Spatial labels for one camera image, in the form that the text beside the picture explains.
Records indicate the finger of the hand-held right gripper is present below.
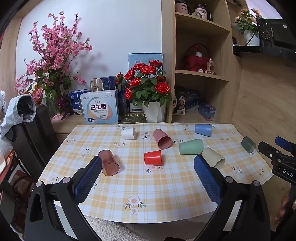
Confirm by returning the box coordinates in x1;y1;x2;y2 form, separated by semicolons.
275;136;296;153
258;141;282;163

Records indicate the yellow checked floral tablecloth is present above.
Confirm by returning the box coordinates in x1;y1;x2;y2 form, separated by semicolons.
37;122;275;224

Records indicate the white mug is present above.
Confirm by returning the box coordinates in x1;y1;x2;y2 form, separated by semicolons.
194;3;213;21

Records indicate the blue cup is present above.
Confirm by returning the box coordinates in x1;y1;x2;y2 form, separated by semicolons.
194;124;213;137

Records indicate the dark blue moon print box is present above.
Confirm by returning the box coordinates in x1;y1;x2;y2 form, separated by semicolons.
173;87;201;116

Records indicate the white plant pot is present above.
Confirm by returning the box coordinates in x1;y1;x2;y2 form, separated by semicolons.
243;30;261;46

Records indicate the large light blue box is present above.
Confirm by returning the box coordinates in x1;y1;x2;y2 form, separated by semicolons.
128;53;164;77

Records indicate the small blue box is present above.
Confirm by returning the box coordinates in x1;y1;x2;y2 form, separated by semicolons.
197;102;216;121

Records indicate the tall dark blue box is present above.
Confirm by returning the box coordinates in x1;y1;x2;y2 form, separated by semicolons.
117;88;130;115

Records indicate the white and blue carton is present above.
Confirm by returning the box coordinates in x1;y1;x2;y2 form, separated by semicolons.
80;90;120;125

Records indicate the green cup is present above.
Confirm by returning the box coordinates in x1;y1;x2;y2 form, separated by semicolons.
179;138;204;155

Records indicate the grey white jacket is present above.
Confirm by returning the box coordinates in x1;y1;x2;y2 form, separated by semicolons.
0;94;37;140

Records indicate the wooden shelf unit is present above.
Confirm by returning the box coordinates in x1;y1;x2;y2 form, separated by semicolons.
161;0;233;124

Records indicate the blue carton with white print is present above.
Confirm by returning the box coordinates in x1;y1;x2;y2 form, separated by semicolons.
69;89;92;114

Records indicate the red basket with handle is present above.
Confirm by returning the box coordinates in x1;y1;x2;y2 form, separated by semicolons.
184;43;211;72

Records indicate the pink mug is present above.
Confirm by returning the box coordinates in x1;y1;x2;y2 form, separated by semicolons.
174;0;191;15

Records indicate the black electronic device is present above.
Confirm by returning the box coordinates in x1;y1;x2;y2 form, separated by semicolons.
233;18;296;62

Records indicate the white cup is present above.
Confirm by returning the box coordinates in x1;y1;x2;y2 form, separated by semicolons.
121;127;137;140

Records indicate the pink cup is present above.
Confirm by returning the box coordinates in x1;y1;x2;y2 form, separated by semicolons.
153;128;172;149

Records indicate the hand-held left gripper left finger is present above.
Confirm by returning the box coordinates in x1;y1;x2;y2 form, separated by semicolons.
24;156;102;241

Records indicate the red rose bouquet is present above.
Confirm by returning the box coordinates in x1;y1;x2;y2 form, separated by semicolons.
115;60;173;108

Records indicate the pink blossom artificial tree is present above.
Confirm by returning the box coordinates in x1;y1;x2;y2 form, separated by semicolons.
13;10;93;121

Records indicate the red cup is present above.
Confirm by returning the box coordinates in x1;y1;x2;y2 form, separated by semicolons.
144;150;162;166

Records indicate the white shaggy rug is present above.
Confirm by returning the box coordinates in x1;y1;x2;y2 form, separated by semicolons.
87;215;148;241

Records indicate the brown translucent cup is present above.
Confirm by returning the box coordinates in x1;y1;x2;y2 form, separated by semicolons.
98;149;120;176

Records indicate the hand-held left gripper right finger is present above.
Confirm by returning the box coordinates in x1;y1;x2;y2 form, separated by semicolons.
194;155;271;241

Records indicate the beige cup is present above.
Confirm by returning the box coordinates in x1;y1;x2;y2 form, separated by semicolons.
201;148;226;169

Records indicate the peach rose plant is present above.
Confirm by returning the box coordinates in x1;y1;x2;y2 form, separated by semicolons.
234;8;263;36

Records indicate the white faceted flower pot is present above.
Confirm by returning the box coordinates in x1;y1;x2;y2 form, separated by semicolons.
141;100;167;123

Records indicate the dark blue box with steel cup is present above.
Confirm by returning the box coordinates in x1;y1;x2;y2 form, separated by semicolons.
89;76;117;91

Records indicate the glass perfume bottle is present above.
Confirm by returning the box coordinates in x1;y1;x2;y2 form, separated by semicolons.
206;57;215;75

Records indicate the small white box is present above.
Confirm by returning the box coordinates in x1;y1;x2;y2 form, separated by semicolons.
129;101;145;113

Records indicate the golden tray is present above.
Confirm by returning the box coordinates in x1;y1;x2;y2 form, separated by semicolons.
120;113;149;124

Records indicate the person's right hand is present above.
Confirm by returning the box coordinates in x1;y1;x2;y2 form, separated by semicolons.
274;194;296;223

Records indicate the dark grey translucent cup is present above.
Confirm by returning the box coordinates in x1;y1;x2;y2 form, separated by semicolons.
241;136;257;154

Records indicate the black chair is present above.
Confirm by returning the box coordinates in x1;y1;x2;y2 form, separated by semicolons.
10;104;61;179

